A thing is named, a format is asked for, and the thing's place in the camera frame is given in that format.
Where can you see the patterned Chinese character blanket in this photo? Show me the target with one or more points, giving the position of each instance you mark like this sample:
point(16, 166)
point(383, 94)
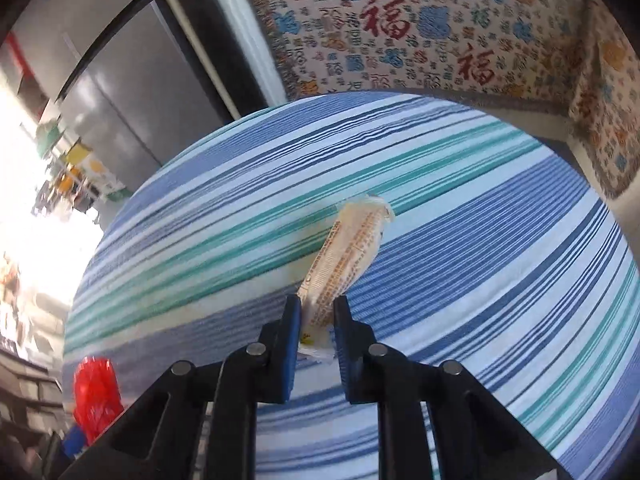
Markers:
point(562, 57)

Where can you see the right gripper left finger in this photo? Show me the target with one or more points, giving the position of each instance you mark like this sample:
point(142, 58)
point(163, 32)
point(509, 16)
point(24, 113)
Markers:
point(281, 338)

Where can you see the beige printed snack wrapper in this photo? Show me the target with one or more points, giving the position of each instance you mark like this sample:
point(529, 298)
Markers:
point(349, 249)

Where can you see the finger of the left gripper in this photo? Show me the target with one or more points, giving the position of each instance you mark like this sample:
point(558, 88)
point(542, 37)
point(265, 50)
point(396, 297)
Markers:
point(74, 442)

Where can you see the striped blue green tablecloth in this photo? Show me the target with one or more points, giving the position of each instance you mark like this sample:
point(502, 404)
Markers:
point(453, 234)

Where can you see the stainless steel refrigerator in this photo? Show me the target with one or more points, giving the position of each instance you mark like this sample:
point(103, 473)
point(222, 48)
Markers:
point(120, 74)

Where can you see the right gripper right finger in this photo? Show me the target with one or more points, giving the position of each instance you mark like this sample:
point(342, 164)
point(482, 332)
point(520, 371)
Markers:
point(352, 342)

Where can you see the red plastic bag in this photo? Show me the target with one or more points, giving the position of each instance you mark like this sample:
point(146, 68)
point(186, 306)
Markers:
point(97, 397)

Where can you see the cluttered storage shelf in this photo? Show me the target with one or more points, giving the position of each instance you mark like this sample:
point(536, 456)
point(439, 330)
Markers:
point(75, 179)

